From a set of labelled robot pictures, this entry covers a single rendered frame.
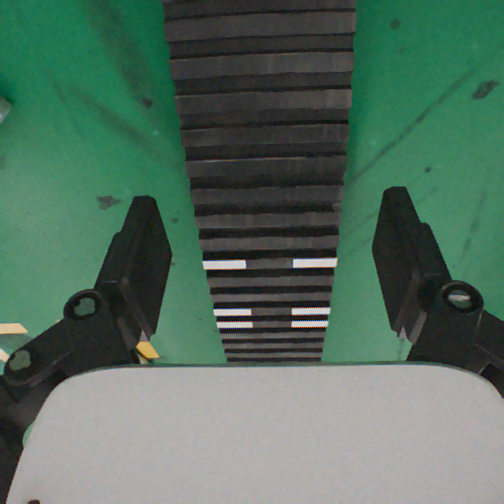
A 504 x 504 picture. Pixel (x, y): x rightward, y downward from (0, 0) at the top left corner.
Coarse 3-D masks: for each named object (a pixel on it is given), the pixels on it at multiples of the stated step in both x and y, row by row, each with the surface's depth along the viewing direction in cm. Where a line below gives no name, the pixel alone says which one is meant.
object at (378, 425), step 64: (64, 384) 8; (128, 384) 8; (192, 384) 8; (256, 384) 7; (320, 384) 7; (384, 384) 7; (448, 384) 7; (64, 448) 7; (128, 448) 7; (192, 448) 6; (256, 448) 6; (320, 448) 6; (384, 448) 6; (448, 448) 6
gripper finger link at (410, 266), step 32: (384, 192) 12; (384, 224) 13; (416, 224) 11; (384, 256) 13; (416, 256) 10; (384, 288) 13; (416, 288) 10; (416, 320) 10; (480, 320) 9; (480, 352) 9
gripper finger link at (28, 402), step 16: (0, 384) 9; (48, 384) 10; (0, 400) 9; (16, 400) 9; (32, 400) 9; (0, 416) 9; (16, 416) 9; (32, 416) 10; (0, 432) 8; (16, 432) 9; (0, 448) 8; (16, 448) 9; (0, 464) 8; (16, 464) 8; (0, 480) 8; (0, 496) 7
